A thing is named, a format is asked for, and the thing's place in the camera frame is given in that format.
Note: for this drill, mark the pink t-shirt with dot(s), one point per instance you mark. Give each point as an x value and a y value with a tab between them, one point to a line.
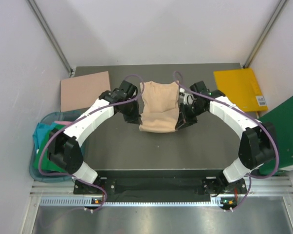
62	122

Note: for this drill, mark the beige t-shirt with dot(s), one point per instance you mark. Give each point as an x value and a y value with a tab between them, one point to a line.
161	111

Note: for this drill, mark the teal plastic basket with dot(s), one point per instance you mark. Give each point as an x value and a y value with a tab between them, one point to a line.
49	119

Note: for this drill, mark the left corner aluminium post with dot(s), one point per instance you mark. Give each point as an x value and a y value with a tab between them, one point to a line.
49	34

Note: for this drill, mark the yellow board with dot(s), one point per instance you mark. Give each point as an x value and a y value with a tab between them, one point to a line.
242	88

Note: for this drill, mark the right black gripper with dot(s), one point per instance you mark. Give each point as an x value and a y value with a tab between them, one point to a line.
184	119

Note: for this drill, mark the aluminium frame rail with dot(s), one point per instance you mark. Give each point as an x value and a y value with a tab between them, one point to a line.
157	202

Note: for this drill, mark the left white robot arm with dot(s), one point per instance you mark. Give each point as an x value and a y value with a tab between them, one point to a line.
64	146

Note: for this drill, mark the pink cardboard board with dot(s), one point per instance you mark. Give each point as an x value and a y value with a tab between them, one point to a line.
81	92

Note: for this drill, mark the blue t-shirt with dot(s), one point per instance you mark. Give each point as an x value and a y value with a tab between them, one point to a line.
41	131

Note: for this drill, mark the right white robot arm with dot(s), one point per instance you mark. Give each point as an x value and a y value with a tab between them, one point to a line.
258	143

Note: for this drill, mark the corner aluminium post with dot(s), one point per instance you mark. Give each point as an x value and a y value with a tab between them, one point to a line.
49	34
281	4

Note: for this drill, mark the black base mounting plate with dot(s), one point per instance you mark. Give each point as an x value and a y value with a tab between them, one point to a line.
169	185

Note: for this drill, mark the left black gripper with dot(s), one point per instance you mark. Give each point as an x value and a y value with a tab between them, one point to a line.
135	118

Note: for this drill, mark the green t-shirt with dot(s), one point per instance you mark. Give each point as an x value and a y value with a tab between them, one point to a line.
46	165

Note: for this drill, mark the right corner aluminium post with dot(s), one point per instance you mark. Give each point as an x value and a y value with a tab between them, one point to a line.
281	4

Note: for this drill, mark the green panel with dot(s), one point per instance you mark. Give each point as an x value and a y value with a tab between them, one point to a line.
282	119

